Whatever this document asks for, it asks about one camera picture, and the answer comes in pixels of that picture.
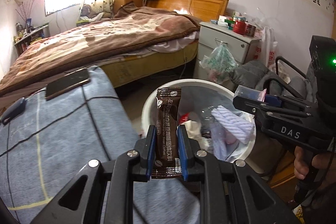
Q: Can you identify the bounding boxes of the pink small carton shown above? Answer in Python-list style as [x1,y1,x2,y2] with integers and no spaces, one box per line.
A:
[257,89,266,102]

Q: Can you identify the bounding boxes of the brown coffee sachet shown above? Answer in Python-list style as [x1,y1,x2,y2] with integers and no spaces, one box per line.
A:
[152,87,182,179]

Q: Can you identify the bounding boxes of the white foam fruit net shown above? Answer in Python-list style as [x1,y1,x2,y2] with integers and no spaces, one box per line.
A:
[211,105,255,145]

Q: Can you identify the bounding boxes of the canvas tote bag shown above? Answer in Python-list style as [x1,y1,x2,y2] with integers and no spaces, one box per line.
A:
[182,120,210,151]

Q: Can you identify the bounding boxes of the white round trash bin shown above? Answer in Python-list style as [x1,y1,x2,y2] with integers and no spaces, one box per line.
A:
[140,78,257,164]

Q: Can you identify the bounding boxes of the person right hand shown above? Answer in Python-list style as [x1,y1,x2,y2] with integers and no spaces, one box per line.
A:
[294,147,335,189]

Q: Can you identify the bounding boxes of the black office chair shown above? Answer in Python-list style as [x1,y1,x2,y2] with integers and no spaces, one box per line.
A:
[262,56,317,103]

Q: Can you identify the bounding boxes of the grey chair cushion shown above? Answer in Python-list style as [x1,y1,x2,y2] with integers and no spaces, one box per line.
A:
[228,60,313,104]

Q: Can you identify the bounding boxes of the red white plastic bag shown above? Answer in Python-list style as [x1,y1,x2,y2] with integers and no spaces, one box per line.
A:
[255,27,278,67]

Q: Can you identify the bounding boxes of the green printed plastic bag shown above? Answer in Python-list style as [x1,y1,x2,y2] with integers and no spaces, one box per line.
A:
[199,43,239,84]

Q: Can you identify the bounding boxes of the white bedside cabinet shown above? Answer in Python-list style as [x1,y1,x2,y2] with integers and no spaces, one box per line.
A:
[194,22,261,85]

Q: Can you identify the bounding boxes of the dark red tin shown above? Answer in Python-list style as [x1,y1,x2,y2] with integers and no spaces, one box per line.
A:
[245,23,256,37]

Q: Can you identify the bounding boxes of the red jar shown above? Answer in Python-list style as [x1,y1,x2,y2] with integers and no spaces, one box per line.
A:
[233,19,247,36]

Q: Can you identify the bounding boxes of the black smartphone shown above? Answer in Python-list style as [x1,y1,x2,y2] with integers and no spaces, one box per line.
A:
[45,68,91,101]

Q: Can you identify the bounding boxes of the blue checked table cloth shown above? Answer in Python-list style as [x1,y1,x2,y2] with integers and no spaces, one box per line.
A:
[0,65,202,224]

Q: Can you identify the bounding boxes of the bed with brown blanket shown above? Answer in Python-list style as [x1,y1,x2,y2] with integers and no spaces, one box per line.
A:
[1,2,201,96]

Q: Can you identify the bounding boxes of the wooden headboard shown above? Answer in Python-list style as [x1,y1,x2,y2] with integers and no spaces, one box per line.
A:
[146,0,229,22]

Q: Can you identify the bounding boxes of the dark glasses case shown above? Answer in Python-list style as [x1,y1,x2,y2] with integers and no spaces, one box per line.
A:
[1,97,27,125]

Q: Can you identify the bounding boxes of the teddy bear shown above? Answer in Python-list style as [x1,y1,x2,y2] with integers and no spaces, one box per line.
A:
[80,4,97,18]

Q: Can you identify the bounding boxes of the cluttered side shelf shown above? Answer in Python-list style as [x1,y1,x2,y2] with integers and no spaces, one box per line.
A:
[14,23,50,56]

